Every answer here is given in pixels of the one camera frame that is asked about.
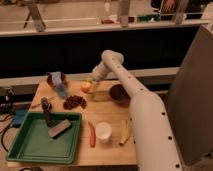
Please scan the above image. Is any orange yellow apple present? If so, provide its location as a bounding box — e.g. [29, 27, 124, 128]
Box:
[81, 82, 92, 93]

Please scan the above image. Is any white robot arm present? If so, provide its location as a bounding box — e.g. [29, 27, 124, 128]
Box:
[91, 50, 183, 171]

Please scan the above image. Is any white plastic cup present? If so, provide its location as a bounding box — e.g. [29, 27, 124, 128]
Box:
[95, 122, 112, 143]

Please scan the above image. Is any purple bowl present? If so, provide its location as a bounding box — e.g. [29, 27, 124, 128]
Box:
[109, 84, 129, 103]

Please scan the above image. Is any dark red grape bunch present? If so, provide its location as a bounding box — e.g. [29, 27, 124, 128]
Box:
[63, 95, 87, 110]

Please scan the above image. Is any blue cloth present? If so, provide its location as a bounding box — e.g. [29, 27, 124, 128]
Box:
[47, 71, 68, 99]

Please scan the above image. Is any orange carrot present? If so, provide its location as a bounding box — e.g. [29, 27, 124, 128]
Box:
[88, 122, 96, 147]

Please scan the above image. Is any grey sponge block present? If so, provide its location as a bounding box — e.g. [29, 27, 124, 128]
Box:
[48, 119, 71, 138]

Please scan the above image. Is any black dish brush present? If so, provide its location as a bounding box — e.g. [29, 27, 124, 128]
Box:
[41, 97, 53, 127]

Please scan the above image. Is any blue box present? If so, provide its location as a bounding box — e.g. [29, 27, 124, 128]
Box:
[12, 109, 28, 128]

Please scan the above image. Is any green plastic tray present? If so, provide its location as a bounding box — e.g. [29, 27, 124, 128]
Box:
[6, 112, 82, 164]

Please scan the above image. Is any dark grey panel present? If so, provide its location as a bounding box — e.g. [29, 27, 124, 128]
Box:
[167, 26, 213, 165]

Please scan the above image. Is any black cable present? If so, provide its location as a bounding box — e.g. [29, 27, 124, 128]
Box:
[0, 113, 16, 153]

